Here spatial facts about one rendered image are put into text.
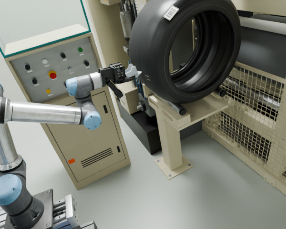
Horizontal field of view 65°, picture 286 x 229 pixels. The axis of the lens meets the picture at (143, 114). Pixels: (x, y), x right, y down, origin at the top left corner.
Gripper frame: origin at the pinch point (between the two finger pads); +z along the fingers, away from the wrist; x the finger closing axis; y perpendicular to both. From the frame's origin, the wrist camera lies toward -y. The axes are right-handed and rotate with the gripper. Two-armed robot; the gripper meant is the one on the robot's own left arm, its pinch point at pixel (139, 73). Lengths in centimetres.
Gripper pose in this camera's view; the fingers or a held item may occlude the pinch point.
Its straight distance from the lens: 114.7
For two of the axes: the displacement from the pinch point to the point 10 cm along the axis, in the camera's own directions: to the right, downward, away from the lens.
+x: -4.4, -4.6, 7.7
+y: -0.7, -8.4, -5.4
